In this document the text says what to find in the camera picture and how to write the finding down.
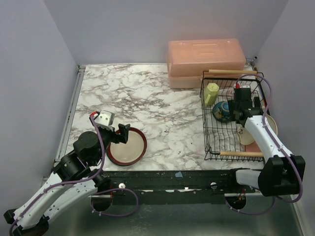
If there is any cream plate black patch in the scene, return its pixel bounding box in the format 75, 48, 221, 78
237, 125, 254, 146

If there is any yellow-green ceramic mug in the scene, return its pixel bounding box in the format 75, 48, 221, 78
204, 83, 220, 106

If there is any dark bowl cream inside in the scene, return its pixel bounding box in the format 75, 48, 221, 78
212, 101, 231, 123

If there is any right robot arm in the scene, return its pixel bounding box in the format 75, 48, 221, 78
228, 87, 305, 197

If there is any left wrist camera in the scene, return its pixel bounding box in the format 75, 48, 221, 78
90, 111, 115, 131

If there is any red rimmed cream plate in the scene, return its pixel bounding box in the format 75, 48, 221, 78
106, 127, 147, 166

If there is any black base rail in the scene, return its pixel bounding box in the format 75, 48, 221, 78
91, 170, 253, 208

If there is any pink and cream plate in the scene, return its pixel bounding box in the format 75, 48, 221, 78
244, 115, 278, 157

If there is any translucent pink storage box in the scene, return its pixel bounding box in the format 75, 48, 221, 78
167, 38, 246, 89

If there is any black wire dish rack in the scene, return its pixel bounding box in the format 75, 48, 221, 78
200, 74, 264, 162

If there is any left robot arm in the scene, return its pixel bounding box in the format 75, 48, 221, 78
4, 123, 130, 236

